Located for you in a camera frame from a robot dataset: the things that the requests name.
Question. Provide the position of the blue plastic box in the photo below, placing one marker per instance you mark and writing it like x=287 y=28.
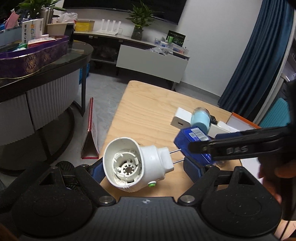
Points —
x=185 y=139

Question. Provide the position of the white adapter box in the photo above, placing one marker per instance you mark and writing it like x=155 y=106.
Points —
x=219 y=129

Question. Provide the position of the beige container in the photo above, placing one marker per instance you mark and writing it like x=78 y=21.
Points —
x=56 y=29

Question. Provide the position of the white television cabinet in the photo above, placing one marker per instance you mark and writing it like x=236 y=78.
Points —
x=150 y=62

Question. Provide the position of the small black box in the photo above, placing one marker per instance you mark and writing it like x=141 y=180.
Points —
x=69 y=30

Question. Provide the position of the light blue toothpick jar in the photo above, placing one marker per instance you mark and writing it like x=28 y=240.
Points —
x=200 y=119

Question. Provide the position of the white plastic bag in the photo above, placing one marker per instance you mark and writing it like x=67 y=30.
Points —
x=67 y=17

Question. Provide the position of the white router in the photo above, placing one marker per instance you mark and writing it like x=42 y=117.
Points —
x=109 y=29

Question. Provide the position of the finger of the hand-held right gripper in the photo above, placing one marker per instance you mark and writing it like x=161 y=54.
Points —
x=231 y=148

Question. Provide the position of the black and green box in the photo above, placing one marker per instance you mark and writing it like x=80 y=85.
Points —
x=176 y=37

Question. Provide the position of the blue curtain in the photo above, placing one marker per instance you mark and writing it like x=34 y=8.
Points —
x=254 y=58

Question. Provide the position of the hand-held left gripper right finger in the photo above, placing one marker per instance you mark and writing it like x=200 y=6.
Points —
x=192 y=170

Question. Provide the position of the leafy potted plant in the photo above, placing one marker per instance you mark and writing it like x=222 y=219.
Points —
x=39 y=7

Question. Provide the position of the yellow box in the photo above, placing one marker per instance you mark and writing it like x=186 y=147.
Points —
x=84 y=25

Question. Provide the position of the red and white medicine box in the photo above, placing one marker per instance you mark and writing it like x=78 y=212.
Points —
x=40 y=42

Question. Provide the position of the clear plastic boxes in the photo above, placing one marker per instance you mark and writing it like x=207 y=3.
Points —
x=171 y=47

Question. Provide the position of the red desk calendar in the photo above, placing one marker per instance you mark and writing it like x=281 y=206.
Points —
x=89 y=129

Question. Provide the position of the potted plant in dark vase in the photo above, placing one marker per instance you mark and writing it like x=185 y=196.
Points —
x=138 y=20

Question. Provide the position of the person's right hand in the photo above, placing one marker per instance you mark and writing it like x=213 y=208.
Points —
x=286 y=171

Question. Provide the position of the white charger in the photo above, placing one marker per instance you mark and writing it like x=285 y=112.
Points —
x=179 y=118

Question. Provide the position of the blue plastic bag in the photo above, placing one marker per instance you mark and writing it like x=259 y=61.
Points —
x=84 y=73

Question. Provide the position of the round dark glass-top table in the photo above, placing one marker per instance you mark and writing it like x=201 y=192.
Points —
x=46 y=92

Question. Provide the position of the pink paper item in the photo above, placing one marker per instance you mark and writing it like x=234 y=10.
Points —
x=11 y=20

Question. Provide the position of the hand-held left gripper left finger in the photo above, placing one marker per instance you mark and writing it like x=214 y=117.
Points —
x=96 y=171

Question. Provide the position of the black television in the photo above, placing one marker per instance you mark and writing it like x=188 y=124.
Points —
x=115 y=9

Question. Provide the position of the steel cup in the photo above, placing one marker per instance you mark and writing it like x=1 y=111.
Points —
x=48 y=16

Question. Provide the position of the purple patterned box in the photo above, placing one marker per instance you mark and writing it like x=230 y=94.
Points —
x=27 y=62

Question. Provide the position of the white plug-in heater green button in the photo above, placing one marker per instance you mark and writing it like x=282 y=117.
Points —
x=148 y=162

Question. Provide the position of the teal suitcase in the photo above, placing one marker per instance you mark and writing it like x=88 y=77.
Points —
x=276 y=113

